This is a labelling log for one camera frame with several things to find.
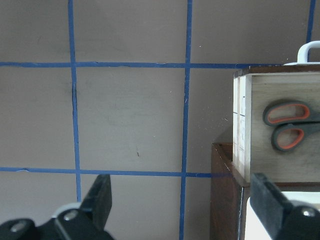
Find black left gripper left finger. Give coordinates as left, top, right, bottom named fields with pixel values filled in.
left=0, top=174, right=113, bottom=240

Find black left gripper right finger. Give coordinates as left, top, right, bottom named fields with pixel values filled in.
left=250, top=173, right=320, bottom=240

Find orange grey handled scissors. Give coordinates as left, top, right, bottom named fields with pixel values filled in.
left=262, top=99, right=320, bottom=152

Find light wooden drawer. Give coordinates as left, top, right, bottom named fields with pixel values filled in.
left=233, top=40, right=320, bottom=183

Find dark brown wooden cabinet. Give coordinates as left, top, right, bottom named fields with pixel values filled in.
left=210, top=143, right=320, bottom=240

